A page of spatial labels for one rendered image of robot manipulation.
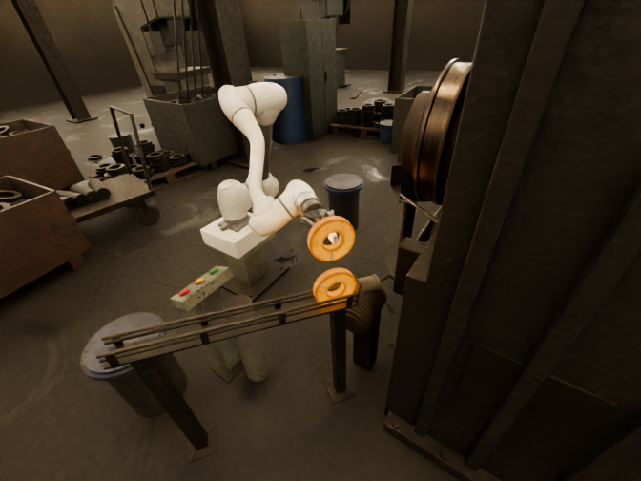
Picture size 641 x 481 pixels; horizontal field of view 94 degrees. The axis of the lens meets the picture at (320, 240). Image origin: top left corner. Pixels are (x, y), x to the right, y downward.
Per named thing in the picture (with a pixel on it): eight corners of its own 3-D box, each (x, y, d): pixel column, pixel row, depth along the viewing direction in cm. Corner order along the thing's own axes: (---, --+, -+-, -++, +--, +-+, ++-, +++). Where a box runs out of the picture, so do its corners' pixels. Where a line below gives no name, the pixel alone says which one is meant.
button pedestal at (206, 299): (258, 352, 166) (233, 269, 129) (225, 387, 150) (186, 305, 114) (238, 339, 174) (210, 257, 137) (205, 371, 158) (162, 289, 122)
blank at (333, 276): (341, 309, 111) (338, 303, 113) (364, 278, 106) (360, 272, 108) (307, 303, 103) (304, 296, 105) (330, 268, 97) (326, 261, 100)
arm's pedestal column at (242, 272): (212, 282, 214) (198, 248, 196) (251, 252, 240) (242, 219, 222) (251, 303, 195) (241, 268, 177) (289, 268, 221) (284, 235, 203)
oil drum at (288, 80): (317, 135, 478) (313, 72, 426) (293, 147, 440) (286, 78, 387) (288, 131, 507) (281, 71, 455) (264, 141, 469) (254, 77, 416)
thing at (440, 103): (461, 177, 132) (490, 51, 104) (423, 227, 101) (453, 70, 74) (445, 174, 135) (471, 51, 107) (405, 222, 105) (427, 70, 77)
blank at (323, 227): (359, 217, 92) (354, 212, 95) (311, 221, 87) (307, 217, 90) (352, 259, 100) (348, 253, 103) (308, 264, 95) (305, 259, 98)
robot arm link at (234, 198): (217, 215, 189) (208, 182, 176) (244, 204, 197) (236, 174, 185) (229, 223, 178) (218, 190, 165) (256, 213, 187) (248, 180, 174)
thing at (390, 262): (410, 254, 227) (424, 163, 185) (420, 278, 206) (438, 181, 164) (383, 255, 228) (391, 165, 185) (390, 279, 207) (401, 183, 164)
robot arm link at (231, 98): (231, 106, 124) (259, 101, 131) (211, 79, 129) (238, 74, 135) (230, 131, 135) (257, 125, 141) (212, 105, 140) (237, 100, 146)
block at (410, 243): (423, 290, 121) (434, 243, 107) (417, 303, 116) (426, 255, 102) (399, 281, 126) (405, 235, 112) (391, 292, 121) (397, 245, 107)
